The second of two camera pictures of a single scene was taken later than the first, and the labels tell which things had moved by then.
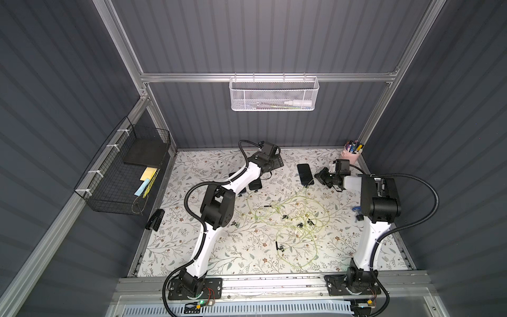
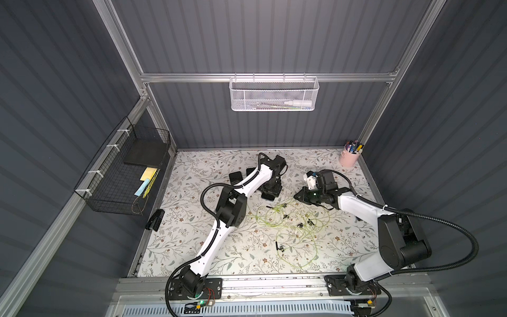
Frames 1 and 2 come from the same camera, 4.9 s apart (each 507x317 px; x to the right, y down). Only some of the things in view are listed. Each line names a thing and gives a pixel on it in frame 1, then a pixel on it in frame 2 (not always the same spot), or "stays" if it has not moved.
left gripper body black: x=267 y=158 → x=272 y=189
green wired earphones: x=299 y=218 stays
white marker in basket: x=300 y=102 stays
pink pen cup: x=352 y=151 stays
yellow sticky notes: x=148 y=173 stays
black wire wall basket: x=120 y=177 stays
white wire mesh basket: x=269 y=94 stays
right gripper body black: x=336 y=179 → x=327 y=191
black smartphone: x=305 y=174 → x=269 y=197
